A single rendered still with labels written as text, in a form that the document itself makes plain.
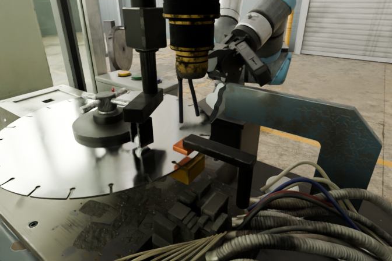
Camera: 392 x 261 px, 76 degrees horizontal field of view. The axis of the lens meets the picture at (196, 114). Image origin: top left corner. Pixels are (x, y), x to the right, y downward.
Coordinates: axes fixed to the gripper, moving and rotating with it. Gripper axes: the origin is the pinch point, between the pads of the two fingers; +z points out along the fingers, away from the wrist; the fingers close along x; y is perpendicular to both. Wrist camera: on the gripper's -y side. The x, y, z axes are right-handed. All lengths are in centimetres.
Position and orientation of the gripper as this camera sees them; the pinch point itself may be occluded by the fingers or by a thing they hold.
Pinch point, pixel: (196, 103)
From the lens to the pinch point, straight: 51.0
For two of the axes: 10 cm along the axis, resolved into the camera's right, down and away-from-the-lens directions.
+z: -6.4, 7.3, -2.4
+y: -6.3, -3.3, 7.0
